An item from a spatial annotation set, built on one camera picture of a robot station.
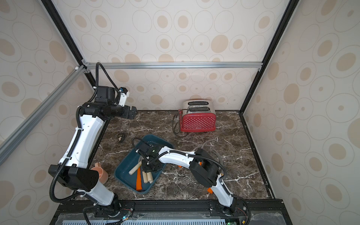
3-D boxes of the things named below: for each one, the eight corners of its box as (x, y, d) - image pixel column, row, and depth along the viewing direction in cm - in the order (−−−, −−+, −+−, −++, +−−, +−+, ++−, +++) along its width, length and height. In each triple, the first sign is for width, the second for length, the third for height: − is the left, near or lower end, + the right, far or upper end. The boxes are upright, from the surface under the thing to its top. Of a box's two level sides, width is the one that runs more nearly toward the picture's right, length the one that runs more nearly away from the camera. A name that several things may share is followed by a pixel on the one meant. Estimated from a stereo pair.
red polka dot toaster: (179, 132, 108) (178, 116, 94) (179, 115, 120) (179, 98, 106) (212, 133, 108) (216, 116, 94) (209, 115, 120) (212, 98, 106)
